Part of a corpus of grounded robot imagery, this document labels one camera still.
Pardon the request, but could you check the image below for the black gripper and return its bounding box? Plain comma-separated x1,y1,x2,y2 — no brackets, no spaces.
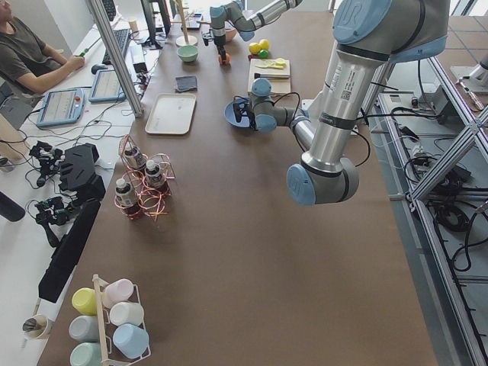
201,28,226,52
233,97,256,130

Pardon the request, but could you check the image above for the blue plate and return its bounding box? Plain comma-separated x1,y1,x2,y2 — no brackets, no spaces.
224,97,249,128

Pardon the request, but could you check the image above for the orange mandarin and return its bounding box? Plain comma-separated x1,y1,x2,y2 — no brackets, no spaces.
218,53,230,66

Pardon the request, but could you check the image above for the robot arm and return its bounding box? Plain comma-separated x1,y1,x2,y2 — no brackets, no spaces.
202,0,302,50
243,1,450,205

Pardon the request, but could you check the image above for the pink bowl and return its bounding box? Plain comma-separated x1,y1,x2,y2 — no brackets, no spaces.
225,27,237,42

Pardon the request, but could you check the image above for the green bowl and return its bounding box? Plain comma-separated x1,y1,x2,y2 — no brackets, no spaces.
177,45,198,63

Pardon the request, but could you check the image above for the yellow lemon lower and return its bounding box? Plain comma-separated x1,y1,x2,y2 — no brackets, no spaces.
249,43,262,55

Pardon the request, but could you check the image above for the yellow lemon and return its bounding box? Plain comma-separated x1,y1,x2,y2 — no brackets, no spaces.
249,43,262,55
258,39,270,50

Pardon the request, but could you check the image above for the wooden stand round base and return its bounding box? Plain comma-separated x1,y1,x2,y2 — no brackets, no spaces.
170,0,199,48

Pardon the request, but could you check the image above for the wooden cutting board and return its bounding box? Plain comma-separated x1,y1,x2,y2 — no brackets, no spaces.
247,59,291,95

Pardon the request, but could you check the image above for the steel cylinder black cap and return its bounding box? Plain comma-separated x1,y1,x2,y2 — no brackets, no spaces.
253,72,291,80

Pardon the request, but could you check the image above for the yellow lemon upper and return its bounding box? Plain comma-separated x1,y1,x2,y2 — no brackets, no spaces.
258,39,270,50

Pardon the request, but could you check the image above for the green lime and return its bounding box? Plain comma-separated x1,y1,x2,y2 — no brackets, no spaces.
258,50,269,59

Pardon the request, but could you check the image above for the grey folded cloth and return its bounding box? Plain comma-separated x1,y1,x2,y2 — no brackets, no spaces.
175,75,197,92

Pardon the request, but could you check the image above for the lemon half thick slice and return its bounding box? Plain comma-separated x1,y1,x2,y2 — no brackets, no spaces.
274,58,286,67

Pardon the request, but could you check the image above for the yellow plastic knife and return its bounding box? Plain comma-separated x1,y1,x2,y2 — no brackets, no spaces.
255,63,286,70

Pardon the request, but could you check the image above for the cream rabbit tray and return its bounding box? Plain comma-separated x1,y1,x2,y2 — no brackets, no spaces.
145,93,196,135

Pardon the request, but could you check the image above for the black keyboard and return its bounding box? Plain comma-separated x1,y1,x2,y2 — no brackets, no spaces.
101,27,133,66

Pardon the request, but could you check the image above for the tea bottle lower middle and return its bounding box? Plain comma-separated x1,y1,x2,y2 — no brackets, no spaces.
145,159,169,194

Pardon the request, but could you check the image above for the tea bottle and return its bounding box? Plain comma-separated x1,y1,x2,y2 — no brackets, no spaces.
124,146,146,170
145,159,169,194
115,178,142,220

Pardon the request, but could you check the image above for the tea bottle upper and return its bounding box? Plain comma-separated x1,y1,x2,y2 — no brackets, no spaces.
124,146,146,170

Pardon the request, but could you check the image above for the blue teach pendant far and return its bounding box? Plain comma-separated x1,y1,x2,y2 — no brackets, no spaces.
88,69,126,104

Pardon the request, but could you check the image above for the blue teach pendant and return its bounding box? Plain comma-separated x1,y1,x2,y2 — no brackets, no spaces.
88,69,126,104
36,88,85,127

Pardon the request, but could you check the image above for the tea bottle outer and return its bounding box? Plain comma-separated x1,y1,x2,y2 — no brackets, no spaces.
115,178,142,220

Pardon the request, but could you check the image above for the blue teach pendant near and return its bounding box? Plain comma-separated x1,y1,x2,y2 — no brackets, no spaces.
36,88,85,127

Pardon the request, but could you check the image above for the seated person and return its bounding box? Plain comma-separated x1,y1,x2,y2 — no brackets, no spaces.
0,0,85,96

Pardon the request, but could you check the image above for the pink cup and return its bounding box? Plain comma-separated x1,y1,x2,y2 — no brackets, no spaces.
101,278,133,309

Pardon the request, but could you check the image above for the white cup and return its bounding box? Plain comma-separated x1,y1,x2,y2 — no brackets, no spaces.
109,302,144,326

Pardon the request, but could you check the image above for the yellow cup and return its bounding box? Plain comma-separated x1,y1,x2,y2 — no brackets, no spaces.
72,287,97,316

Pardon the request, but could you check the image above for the light blue cup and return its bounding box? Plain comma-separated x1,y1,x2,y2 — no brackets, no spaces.
112,323,149,359

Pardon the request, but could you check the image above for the grey cup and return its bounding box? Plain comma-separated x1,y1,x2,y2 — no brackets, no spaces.
69,315,99,342

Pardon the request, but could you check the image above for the mint green cup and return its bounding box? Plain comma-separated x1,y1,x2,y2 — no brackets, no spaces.
69,342,102,366

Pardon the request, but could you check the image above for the paper cup with utensils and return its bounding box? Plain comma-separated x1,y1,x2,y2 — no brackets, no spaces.
22,314,54,340

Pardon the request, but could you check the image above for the copper wire bottle rack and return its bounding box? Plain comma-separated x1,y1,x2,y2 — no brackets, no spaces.
114,134,175,220

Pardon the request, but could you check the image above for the aluminium frame post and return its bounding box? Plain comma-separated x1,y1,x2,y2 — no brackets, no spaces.
87,0,143,117

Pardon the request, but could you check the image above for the white wire cup rack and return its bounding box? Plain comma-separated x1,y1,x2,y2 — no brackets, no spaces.
92,274,152,366

